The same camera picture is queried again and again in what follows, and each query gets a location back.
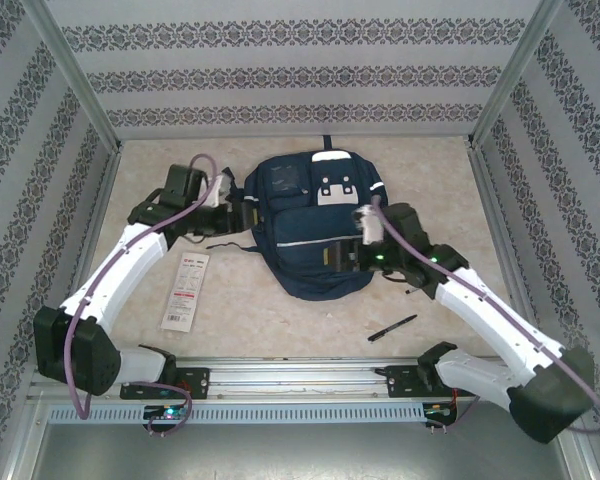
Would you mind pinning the navy blue backpack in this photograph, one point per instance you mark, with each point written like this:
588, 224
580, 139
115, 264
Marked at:
300, 235

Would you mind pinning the white packaged school supplies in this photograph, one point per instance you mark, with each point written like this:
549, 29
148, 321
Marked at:
186, 290

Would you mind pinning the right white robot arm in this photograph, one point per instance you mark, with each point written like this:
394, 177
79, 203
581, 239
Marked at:
490, 310

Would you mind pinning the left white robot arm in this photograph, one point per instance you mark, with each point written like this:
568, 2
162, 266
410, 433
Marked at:
120, 270

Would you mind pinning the controller board with LED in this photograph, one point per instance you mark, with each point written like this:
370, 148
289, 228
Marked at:
440, 411
167, 412

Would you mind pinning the grey metal sheet panel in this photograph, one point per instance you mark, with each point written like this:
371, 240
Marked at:
300, 455

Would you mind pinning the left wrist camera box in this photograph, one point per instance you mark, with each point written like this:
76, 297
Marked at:
221, 190

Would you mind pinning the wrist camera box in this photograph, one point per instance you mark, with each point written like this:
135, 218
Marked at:
221, 190
370, 225

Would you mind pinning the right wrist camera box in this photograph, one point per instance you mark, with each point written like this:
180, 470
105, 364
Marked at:
370, 225

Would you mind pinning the aluminium side rail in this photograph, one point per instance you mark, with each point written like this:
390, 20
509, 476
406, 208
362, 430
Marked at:
495, 225
100, 210

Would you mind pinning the aluminium mounting rail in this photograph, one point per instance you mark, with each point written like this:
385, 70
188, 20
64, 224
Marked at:
290, 380

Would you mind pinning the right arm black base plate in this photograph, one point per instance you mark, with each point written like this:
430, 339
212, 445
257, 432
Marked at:
400, 382

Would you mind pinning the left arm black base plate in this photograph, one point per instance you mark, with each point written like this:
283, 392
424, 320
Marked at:
195, 380

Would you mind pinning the aluminium frame post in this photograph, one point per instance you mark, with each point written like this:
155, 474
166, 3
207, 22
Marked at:
75, 75
515, 75

